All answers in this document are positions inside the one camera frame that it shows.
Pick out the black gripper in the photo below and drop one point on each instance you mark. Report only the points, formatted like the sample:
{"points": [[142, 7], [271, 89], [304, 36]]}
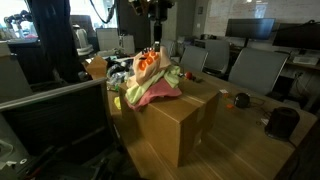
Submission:
{"points": [[160, 8]]}

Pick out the cream shirt with orange print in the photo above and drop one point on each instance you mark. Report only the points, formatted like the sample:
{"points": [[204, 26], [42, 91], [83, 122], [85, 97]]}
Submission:
{"points": [[150, 68]]}

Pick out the pink cloth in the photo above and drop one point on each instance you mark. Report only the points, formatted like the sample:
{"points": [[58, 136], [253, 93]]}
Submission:
{"points": [[160, 91]]}

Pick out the light green towel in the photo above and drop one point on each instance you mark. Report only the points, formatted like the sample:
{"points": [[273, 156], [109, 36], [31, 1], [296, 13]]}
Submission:
{"points": [[140, 91]]}

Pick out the black background robot arm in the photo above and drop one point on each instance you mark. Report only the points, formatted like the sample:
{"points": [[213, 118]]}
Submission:
{"points": [[16, 18]]}

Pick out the small open cardboard box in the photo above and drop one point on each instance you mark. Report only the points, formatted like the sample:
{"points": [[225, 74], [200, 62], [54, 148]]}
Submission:
{"points": [[96, 66]]}

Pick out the large brown cardboard box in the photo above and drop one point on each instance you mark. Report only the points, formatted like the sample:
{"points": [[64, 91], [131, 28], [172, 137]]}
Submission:
{"points": [[166, 126]]}

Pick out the red ball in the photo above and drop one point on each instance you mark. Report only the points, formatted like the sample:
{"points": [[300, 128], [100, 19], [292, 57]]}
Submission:
{"points": [[188, 75]]}

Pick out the clear plastic bag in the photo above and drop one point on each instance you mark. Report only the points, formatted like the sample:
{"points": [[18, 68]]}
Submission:
{"points": [[118, 75]]}

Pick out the yellow cloth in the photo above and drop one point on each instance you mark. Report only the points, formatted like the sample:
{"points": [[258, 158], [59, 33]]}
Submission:
{"points": [[117, 103]]}

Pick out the small white card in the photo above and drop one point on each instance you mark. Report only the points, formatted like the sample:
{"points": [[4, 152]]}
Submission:
{"points": [[224, 91]]}

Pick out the black computer monitor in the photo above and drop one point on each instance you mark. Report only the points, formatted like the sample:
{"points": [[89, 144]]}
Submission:
{"points": [[296, 36], [250, 28]]}

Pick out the small orange object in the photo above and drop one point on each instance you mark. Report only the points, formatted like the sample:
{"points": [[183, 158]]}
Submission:
{"points": [[230, 106]]}

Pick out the white keyboard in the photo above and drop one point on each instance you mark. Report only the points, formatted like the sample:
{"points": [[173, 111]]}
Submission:
{"points": [[305, 60]]}

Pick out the white wall whiteboard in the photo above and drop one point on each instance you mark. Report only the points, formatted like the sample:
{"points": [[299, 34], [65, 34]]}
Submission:
{"points": [[283, 10]]}

